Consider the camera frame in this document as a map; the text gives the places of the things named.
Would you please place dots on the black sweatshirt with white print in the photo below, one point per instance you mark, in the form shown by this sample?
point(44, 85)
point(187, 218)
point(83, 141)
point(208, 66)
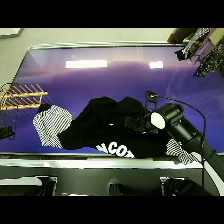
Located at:
point(106, 130)

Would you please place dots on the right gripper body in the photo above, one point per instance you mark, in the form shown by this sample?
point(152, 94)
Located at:
point(141, 123)

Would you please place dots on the brown garment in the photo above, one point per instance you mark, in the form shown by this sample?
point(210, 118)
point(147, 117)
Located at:
point(180, 34)

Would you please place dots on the black white striped shirt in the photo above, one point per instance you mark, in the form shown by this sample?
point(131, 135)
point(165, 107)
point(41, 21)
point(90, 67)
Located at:
point(50, 126)

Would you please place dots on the purple garment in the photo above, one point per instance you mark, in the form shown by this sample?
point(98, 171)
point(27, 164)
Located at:
point(201, 51)

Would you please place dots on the dark dotted garment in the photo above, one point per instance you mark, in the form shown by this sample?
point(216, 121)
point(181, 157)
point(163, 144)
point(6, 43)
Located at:
point(213, 63)

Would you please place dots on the silver frame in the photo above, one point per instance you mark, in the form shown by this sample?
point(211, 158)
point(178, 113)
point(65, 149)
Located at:
point(83, 164)

